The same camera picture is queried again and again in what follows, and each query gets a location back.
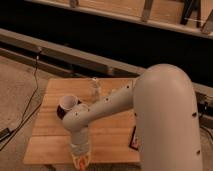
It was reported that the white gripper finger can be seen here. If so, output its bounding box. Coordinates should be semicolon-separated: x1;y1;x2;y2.
72;157;80;170
85;155;91;166

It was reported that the orange pepper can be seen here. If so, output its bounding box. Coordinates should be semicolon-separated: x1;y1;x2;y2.
78;159;87;171

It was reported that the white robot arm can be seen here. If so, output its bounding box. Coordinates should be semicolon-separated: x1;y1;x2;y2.
62;64;203;171

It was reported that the dark brown bowl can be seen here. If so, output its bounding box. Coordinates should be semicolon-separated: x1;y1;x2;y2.
57;100;81;119

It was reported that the red black snack bar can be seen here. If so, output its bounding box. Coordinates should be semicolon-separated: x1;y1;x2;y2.
129;128;139;150

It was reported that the clear plastic bottle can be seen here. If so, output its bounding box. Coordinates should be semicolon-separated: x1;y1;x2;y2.
91;77;101;102

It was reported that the black power adapter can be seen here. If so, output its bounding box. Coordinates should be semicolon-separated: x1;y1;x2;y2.
0;128;10;142

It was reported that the black cable left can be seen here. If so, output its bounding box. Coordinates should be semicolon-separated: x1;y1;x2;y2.
0;54;43;152

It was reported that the black cable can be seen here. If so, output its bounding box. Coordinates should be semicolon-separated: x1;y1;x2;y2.
198;101;213;141
0;54;43;152

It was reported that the black cable right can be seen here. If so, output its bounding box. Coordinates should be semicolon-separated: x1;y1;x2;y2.
198;101;213;141

